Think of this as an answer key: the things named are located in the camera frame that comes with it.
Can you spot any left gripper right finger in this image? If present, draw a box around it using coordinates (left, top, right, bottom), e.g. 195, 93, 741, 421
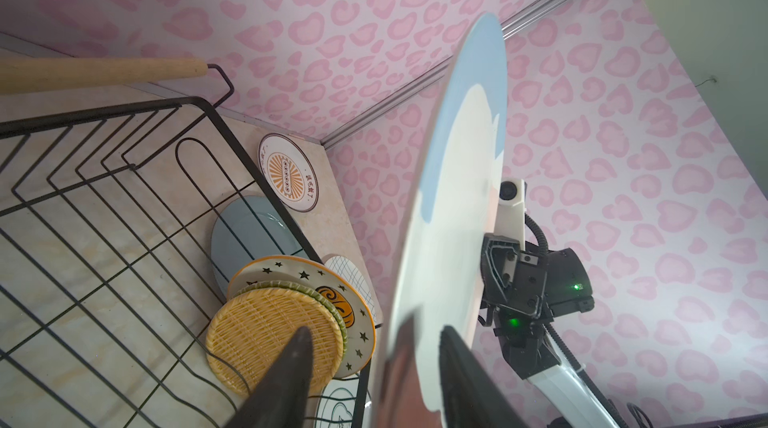
439, 326, 527, 428

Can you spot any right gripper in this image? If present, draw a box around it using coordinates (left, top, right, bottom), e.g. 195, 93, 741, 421
480, 234, 547, 317

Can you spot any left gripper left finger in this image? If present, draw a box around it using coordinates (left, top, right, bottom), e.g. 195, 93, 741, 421
225, 327, 313, 428

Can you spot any orange woven plate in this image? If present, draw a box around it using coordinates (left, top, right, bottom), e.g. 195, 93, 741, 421
205, 288, 343, 396

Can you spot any pastel abstract pattern plate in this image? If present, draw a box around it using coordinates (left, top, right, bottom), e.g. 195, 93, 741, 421
371, 47, 507, 427

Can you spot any white star cartoon plate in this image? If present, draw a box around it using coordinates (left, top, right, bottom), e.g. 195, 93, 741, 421
227, 255, 377, 379

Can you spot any yellow-green woven plate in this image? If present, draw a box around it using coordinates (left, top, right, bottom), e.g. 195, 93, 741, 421
235, 280, 348, 357

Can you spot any grey-blue plate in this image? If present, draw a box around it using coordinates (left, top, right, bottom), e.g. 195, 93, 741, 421
210, 196, 307, 295

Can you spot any white plate black rim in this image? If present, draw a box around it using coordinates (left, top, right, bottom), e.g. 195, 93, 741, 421
313, 380, 357, 428

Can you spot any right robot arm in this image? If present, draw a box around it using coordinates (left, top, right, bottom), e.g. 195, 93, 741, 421
478, 234, 627, 427

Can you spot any white grid pattern plate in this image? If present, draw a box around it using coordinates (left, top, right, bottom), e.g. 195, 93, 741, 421
324, 255, 381, 325

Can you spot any white plate orange sunburst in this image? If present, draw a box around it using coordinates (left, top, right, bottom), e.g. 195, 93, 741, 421
258, 133, 319, 213

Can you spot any black wire dish rack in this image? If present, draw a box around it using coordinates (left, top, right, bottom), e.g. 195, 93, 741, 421
0, 56, 373, 428

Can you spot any aluminium corner post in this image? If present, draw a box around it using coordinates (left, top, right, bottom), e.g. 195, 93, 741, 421
321, 0, 572, 149

